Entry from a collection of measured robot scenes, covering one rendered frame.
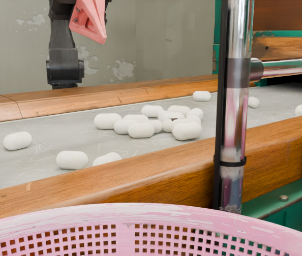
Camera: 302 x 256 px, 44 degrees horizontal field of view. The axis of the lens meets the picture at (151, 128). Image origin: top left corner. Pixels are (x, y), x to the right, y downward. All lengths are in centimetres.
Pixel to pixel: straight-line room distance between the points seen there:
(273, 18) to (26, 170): 72
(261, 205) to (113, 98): 39
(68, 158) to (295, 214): 22
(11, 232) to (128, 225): 6
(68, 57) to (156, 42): 183
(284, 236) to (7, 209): 16
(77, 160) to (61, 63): 56
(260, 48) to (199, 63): 146
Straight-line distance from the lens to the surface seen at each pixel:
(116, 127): 48
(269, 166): 39
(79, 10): 64
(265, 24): 97
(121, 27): 285
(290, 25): 93
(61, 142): 46
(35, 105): 62
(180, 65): 248
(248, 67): 29
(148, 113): 57
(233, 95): 28
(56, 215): 22
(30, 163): 40
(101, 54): 278
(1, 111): 60
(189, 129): 45
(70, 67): 90
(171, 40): 255
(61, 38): 93
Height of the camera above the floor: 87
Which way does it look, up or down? 14 degrees down
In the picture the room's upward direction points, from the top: straight up
